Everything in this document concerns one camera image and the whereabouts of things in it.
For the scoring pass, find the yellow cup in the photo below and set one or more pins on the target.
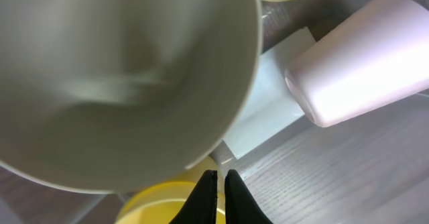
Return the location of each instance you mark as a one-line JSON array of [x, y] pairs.
[[161, 202]]

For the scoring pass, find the cream large bowl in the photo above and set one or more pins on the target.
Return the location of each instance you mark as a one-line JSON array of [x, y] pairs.
[[106, 96]]

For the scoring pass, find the pink cup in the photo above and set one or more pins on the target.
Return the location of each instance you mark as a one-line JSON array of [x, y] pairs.
[[376, 57]]

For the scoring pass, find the white label sticker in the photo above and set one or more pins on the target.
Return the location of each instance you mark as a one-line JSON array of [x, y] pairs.
[[270, 107]]

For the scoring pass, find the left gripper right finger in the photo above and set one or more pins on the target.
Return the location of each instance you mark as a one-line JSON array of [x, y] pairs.
[[240, 206]]

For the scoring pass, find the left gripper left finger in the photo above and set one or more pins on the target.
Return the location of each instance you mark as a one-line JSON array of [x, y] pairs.
[[201, 205]]

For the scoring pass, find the clear plastic storage container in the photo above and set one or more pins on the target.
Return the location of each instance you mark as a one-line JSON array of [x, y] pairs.
[[371, 169]]

